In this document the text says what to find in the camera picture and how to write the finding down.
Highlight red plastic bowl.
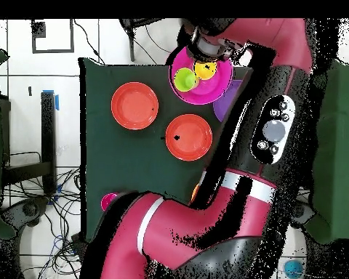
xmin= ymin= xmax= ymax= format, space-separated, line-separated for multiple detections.
xmin=164 ymin=113 xmax=214 ymax=163
xmin=111 ymin=81 xmax=160 ymax=131

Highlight green plastic cup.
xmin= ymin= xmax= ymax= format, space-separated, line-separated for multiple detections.
xmin=173 ymin=67 xmax=200 ymax=93

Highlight pink plastic bowl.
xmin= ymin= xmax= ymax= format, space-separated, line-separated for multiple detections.
xmin=167 ymin=46 xmax=234 ymax=106

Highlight yellow plastic cup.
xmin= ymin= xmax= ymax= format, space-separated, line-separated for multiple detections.
xmin=193 ymin=60 xmax=218 ymax=81

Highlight dark green tablecloth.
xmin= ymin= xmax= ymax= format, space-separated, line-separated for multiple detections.
xmin=78 ymin=57 xmax=254 ymax=244

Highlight purple plastic bowl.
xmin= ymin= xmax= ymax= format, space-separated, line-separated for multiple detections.
xmin=212 ymin=79 xmax=244 ymax=123

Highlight red plastic cup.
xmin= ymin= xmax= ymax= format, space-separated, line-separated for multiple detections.
xmin=100 ymin=192 xmax=119 ymax=212

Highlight grey tripod leg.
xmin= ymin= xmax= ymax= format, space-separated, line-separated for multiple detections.
xmin=128 ymin=28 xmax=137 ymax=62

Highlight blue tape strip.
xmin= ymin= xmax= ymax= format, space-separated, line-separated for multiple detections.
xmin=42 ymin=89 xmax=60 ymax=111

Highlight black metal stand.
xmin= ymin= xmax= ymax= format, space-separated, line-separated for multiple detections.
xmin=1 ymin=91 xmax=57 ymax=195

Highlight black power strip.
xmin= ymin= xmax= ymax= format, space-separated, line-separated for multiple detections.
xmin=70 ymin=232 xmax=89 ymax=258

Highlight blue round object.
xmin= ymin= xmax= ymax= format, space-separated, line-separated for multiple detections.
xmin=284 ymin=259 xmax=305 ymax=279

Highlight black cable tangle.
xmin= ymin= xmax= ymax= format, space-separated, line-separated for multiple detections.
xmin=1 ymin=166 xmax=87 ymax=279

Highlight black square floor frame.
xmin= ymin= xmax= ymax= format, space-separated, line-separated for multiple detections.
xmin=31 ymin=19 xmax=76 ymax=54

